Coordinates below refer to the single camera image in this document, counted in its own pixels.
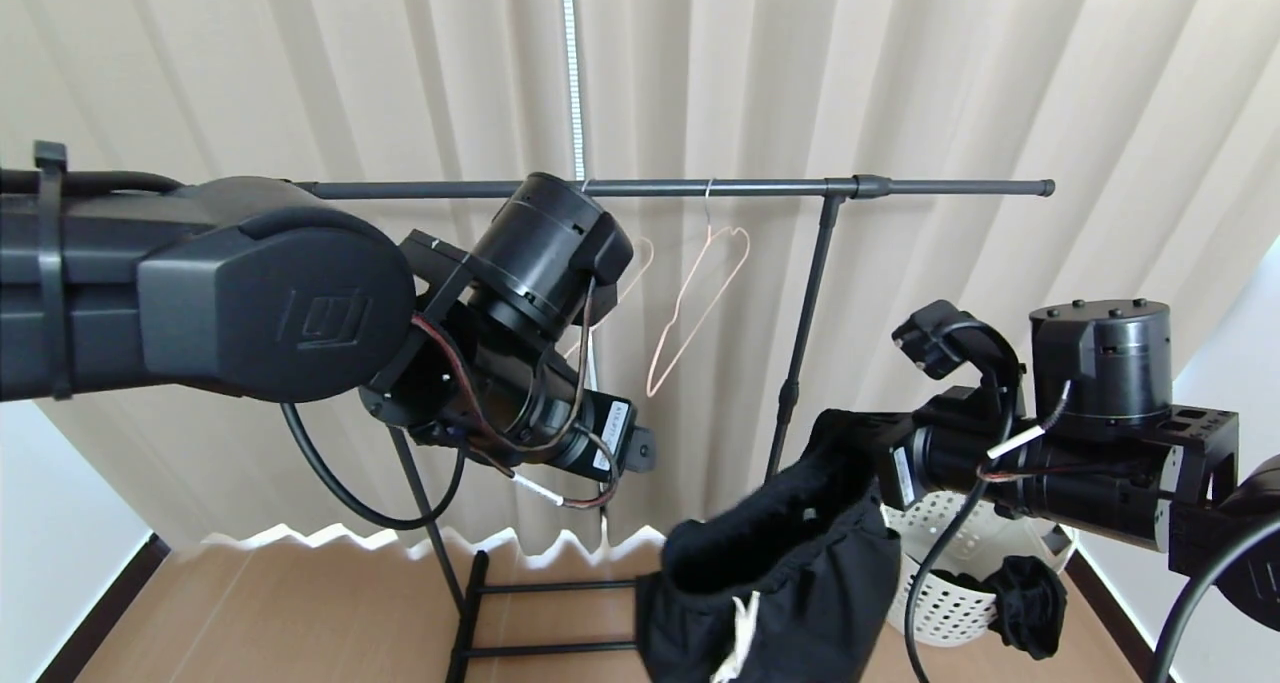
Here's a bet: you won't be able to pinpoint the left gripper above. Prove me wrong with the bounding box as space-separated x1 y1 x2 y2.
425 338 658 484

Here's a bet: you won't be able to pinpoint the black garment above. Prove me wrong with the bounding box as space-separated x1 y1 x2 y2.
940 555 1069 661

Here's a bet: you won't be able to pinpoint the white laundry basket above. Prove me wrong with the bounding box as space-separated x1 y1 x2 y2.
880 491 1079 649

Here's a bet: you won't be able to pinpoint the black shorts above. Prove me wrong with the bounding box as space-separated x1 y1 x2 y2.
635 408 903 683

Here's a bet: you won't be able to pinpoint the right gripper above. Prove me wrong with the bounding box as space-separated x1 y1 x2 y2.
880 388 1166 549

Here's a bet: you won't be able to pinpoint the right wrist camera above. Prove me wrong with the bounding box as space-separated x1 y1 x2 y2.
892 300 1023 404

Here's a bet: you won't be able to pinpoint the pink clothes hanger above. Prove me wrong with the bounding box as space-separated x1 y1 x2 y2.
560 176 657 364
645 176 752 399

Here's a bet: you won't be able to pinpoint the beige curtain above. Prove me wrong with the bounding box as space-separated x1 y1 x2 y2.
0 0 1280 554

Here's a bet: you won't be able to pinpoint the black cable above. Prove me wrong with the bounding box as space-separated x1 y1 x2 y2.
900 313 1280 683
280 401 471 532

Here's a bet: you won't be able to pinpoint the black clothes rack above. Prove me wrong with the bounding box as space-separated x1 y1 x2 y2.
290 175 1056 683

